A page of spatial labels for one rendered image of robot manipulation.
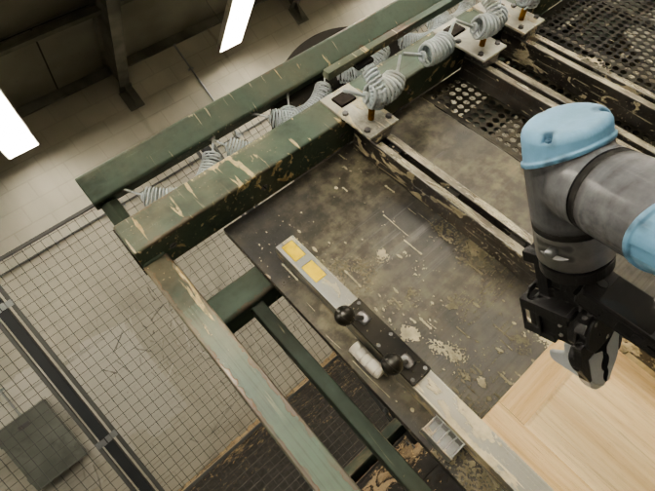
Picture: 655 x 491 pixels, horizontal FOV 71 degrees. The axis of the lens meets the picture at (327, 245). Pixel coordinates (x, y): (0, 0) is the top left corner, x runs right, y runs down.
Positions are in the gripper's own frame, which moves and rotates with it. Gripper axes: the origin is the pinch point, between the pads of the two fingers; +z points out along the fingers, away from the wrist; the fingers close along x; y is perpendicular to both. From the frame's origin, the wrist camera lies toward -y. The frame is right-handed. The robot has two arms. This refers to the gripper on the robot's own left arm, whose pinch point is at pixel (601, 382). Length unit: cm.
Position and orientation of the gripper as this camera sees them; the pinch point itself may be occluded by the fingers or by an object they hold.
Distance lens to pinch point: 68.4
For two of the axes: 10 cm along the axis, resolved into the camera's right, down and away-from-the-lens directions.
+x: -7.6, 5.6, -3.3
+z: 3.5, 7.8, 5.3
